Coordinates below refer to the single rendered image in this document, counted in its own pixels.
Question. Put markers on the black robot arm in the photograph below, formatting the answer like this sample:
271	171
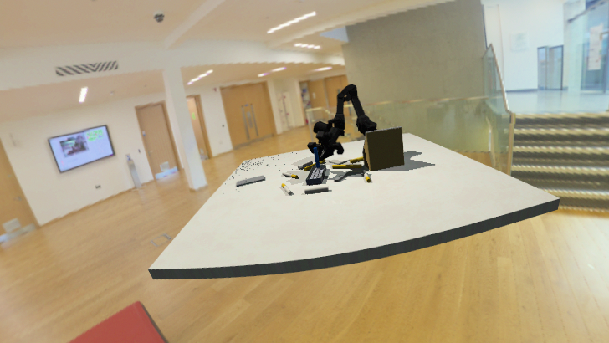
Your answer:
325	131

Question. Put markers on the grey keyboard with white letter keys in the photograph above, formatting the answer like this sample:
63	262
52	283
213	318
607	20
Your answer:
314	176

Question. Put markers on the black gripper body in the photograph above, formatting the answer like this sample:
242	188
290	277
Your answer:
334	145

